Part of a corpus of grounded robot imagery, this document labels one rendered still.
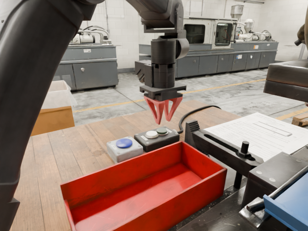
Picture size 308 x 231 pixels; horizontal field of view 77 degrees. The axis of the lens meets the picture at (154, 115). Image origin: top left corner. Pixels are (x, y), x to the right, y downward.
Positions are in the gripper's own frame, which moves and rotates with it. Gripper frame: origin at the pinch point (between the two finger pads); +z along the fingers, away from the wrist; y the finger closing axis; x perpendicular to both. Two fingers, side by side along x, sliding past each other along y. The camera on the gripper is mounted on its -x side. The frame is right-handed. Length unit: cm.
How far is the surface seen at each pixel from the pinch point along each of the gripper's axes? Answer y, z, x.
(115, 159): 14.9, 5.1, 2.5
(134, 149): 10.3, 3.8, 3.3
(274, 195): 5.2, -2.2, 30.8
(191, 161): 2.5, 4.0, 13.9
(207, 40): -437, -4, -387
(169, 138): 0.3, 4.0, 3.3
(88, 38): -105, -15, -434
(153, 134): 3.8, 3.0, 1.1
